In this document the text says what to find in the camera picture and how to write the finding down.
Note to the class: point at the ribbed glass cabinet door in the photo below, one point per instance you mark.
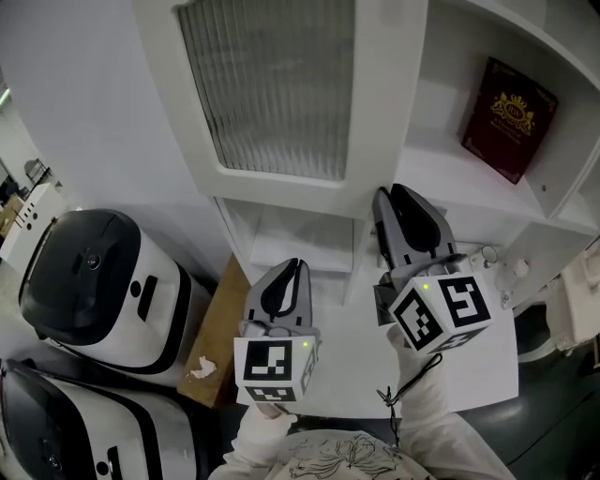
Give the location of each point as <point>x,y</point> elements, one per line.
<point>272,94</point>

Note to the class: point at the white and black robot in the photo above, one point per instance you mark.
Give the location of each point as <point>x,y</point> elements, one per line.
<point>94,281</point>
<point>94,431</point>

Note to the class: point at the white mug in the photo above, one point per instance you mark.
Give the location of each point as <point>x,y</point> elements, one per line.
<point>483,257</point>

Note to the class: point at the person's right forearm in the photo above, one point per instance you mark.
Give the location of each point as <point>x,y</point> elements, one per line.
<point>422,398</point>

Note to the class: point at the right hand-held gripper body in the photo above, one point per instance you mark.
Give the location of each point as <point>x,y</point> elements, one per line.
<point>464,300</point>

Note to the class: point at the white desk with shelves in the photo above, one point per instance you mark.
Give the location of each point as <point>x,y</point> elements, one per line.
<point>459,187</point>

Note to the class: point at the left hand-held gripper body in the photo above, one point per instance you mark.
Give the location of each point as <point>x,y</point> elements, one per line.
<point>267,361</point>

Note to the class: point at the person's left forearm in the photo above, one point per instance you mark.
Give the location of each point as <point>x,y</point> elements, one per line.
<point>262,431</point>

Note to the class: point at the person's white printed sweatshirt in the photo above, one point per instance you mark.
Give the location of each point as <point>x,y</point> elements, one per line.
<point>328,459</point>

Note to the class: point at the small white jar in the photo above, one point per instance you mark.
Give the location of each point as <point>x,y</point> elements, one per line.
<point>515,274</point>

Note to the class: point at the dark red book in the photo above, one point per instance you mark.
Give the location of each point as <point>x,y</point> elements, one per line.
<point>508,122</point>

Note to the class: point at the black metal rack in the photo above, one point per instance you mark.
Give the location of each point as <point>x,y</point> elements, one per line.
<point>37,171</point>

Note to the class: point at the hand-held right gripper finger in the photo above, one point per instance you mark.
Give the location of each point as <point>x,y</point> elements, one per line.
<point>445,239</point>
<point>386,234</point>

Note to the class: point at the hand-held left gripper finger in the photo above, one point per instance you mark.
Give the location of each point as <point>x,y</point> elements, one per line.
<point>255,304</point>
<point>307,300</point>

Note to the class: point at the tiny patterned ornament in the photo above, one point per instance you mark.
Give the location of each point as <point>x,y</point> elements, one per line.
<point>506,299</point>

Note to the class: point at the white stand with black dots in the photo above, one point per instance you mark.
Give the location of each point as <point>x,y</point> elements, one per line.
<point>33,215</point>

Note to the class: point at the ceiling tube light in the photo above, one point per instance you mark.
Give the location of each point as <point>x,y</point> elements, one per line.
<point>4,96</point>

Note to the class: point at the long brown cardboard box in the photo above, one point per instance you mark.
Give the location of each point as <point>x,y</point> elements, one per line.
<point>220,328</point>

